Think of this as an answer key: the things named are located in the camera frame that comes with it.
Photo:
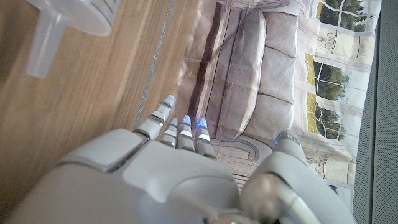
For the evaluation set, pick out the grey perforated metal panel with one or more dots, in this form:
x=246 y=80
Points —
x=382 y=124

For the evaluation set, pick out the clear plastic syringe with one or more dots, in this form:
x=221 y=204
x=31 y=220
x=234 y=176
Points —
x=46 y=40

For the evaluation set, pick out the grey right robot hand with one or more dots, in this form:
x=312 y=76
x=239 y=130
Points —
x=174 y=186

